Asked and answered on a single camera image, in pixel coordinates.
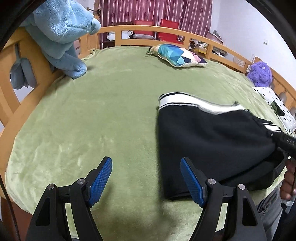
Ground black pants white waistband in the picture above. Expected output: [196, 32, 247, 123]
[157, 92, 287, 200]

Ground person's right hand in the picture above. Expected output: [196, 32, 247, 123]
[280, 158, 295, 200]

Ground white black-dotted pillow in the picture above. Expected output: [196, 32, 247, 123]
[253, 87, 295, 134]

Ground black phone on pillow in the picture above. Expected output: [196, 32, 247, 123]
[271, 101, 285, 116]

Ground grey trouser leg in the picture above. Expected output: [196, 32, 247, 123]
[256, 184, 282, 240]

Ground purple plush toy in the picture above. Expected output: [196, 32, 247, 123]
[247, 61, 273, 87]

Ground green bed blanket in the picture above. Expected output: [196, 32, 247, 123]
[5, 46, 282, 240]

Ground colourful geometric pillow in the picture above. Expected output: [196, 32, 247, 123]
[147, 44, 208, 68]

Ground right red chair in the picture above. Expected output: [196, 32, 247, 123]
[157, 19, 181, 42]

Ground red striped curtain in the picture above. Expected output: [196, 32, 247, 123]
[94, 0, 213, 36]

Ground blue plush toy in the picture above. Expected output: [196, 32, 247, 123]
[20, 1, 101, 79]

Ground wooden bed frame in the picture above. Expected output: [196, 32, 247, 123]
[0, 24, 296, 200]

